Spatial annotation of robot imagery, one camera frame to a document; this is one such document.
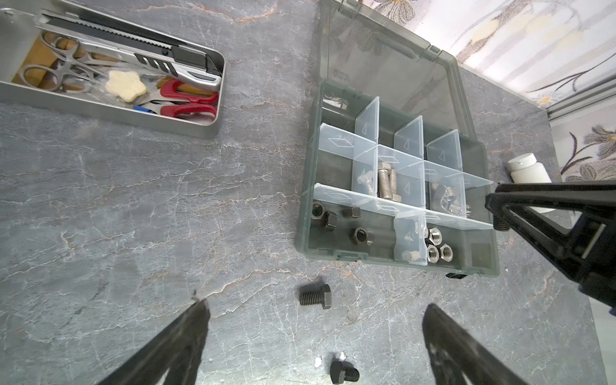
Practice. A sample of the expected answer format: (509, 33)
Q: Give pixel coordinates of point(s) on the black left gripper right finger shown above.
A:
(456, 357)

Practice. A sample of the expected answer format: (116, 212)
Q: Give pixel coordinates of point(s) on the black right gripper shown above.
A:
(585, 253)

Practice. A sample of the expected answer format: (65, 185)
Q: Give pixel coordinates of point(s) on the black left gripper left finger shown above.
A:
(173, 356)

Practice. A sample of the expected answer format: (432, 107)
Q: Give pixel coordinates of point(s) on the silver wing nut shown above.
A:
(445, 199)

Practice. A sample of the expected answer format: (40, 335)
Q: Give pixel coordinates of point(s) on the black hex nut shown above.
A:
(329, 221)
(317, 211)
(362, 236)
(341, 372)
(351, 212)

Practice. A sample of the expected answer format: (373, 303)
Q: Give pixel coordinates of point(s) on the silver hex nut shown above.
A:
(446, 253)
(433, 254)
(434, 236)

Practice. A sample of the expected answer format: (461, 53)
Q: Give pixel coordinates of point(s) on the white plastic bottle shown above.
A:
(525, 169)

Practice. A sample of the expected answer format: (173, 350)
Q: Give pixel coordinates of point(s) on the green compartment organizer box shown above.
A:
(387, 95)

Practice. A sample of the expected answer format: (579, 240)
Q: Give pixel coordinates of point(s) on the cream star knob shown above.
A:
(126, 85)

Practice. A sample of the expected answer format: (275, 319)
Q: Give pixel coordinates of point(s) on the grey utility knife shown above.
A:
(167, 56)

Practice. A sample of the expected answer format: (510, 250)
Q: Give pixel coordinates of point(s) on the silver metal scissors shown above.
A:
(63, 66)

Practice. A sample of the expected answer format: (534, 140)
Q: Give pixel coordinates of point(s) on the red handled scissors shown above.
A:
(168, 101)

